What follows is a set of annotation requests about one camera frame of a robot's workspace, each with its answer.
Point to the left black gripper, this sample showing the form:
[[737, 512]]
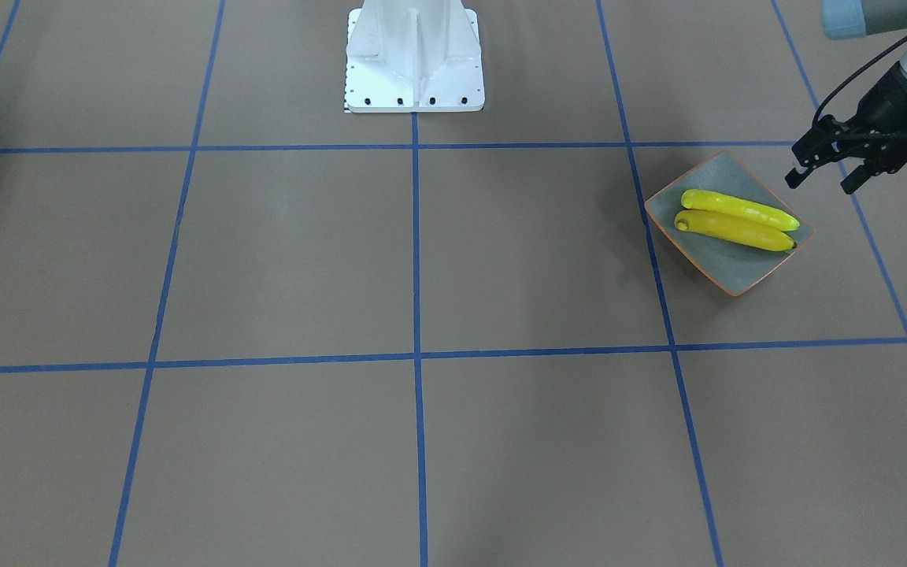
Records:
[[883, 101]]

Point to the yellow banana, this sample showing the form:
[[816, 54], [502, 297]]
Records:
[[733, 229], [713, 201]]

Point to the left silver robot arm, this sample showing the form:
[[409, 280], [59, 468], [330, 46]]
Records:
[[843, 20]]

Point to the blue square plate orange rim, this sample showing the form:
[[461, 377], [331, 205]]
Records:
[[733, 267]]

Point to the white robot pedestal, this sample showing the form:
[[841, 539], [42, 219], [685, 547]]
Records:
[[413, 57]]

